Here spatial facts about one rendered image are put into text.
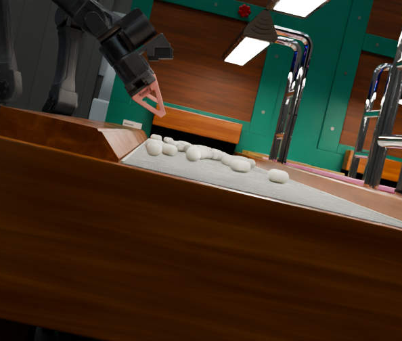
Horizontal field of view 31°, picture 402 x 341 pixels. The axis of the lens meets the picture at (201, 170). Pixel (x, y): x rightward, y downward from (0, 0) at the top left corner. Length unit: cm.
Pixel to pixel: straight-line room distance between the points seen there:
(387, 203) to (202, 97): 170
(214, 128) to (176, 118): 13
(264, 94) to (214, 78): 18
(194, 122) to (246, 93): 22
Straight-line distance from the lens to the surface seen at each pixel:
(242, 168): 113
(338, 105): 255
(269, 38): 172
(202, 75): 249
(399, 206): 80
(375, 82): 215
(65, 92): 219
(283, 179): 106
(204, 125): 241
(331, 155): 254
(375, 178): 114
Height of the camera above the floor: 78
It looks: 2 degrees down
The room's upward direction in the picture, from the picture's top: 13 degrees clockwise
